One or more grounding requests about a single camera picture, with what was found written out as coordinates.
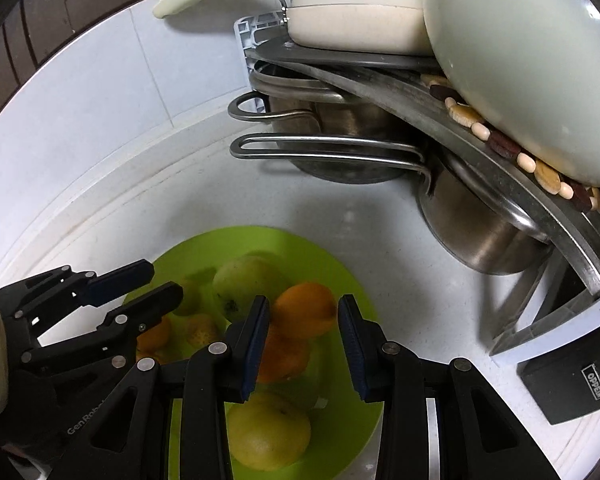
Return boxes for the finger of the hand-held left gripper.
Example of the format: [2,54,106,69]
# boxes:
[0,259,156,321]
[10,281,185,376]

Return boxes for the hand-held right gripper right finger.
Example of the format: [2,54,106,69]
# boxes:
[337,294,551,480]

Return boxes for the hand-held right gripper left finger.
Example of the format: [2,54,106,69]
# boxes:
[45,294,272,480]

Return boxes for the large orange tangerine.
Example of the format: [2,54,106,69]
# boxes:
[255,327,312,385]

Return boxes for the small green citrus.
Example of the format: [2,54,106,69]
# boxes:
[172,280,203,317]

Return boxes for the small orange kumquat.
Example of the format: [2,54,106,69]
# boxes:
[185,312,221,351]

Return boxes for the bright orange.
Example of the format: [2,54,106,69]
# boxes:
[270,282,338,341]

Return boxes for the large green round fruit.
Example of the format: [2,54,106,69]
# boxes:
[212,255,293,323]

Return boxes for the green plate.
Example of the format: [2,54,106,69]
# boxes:
[122,226,386,480]

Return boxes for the tangerine with stem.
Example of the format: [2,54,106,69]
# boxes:
[136,312,173,361]

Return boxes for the yellow spotted round fruit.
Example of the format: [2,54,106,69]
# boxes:
[227,391,312,471]

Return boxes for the white pot rack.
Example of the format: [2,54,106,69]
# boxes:
[234,10,600,356]

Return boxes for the black OPPEIN board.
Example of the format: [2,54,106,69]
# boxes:
[516,342,600,426]

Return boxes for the wooden bead trivet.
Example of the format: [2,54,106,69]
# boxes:
[420,74,600,218]

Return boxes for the steel saucepan with long handle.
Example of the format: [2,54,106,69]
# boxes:
[230,132,551,276]

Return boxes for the steel pot with loop handle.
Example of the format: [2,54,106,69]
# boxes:
[227,60,421,184]

